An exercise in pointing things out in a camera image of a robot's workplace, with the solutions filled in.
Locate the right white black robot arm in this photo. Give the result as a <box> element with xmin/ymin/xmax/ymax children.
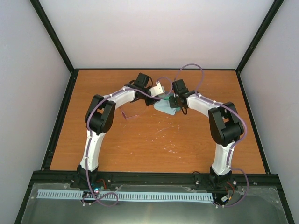
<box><xmin>169</xmin><ymin>79</ymin><xmax>247</xmax><ymax>188</ymax></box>

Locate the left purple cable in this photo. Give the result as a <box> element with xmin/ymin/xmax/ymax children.
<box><xmin>85</xmin><ymin>77</ymin><xmax>173</xmax><ymax>207</ymax></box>

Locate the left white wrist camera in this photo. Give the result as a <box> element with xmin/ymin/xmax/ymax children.
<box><xmin>149</xmin><ymin>81</ymin><xmax>165</xmax><ymax>97</ymax></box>

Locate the light blue cleaning cloth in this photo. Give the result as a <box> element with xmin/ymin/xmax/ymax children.
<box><xmin>154</xmin><ymin>99</ymin><xmax>176</xmax><ymax>115</ymax></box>

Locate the light blue cable duct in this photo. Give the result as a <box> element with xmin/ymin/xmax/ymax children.
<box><xmin>36</xmin><ymin>189</ymin><xmax>214</xmax><ymax>203</ymax></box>

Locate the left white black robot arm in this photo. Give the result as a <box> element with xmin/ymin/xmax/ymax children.
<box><xmin>77</xmin><ymin>73</ymin><xmax>153</xmax><ymax>188</ymax></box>

